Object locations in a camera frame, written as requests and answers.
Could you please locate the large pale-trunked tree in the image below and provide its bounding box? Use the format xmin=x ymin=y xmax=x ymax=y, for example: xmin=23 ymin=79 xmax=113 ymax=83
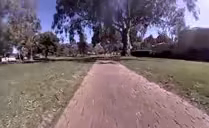
xmin=52 ymin=0 xmax=200 ymax=57

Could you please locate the red brick path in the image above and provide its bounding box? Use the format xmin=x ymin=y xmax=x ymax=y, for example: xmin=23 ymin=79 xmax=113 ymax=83
xmin=53 ymin=59 xmax=209 ymax=128

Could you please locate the building with pitched roof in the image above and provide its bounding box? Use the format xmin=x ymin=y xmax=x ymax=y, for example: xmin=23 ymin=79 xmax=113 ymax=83
xmin=140 ymin=33 xmax=175 ymax=51

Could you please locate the dry grass lawn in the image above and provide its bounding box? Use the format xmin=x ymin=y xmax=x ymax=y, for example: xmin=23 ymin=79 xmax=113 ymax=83
xmin=120 ymin=57 xmax=209 ymax=118
xmin=0 ymin=60 xmax=95 ymax=128

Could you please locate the row of trees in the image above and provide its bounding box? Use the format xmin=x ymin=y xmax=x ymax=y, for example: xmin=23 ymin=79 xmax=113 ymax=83
xmin=0 ymin=0 xmax=93 ymax=63

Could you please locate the dark hedge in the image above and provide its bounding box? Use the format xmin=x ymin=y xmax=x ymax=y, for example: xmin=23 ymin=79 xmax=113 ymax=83
xmin=130 ymin=48 xmax=209 ymax=63

